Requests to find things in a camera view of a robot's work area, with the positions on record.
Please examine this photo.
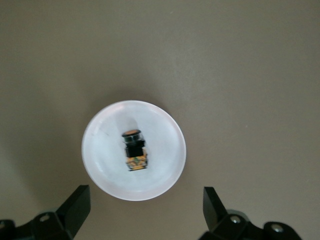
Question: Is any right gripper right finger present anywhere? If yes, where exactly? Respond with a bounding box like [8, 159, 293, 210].
[199, 186, 301, 240]

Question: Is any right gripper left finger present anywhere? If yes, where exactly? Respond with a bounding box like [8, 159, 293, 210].
[0, 184, 91, 240]

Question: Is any orange push-button switch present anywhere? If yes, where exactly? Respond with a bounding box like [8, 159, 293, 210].
[121, 128, 150, 172]

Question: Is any pink round plate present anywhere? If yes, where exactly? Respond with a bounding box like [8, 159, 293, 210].
[81, 99, 187, 202]

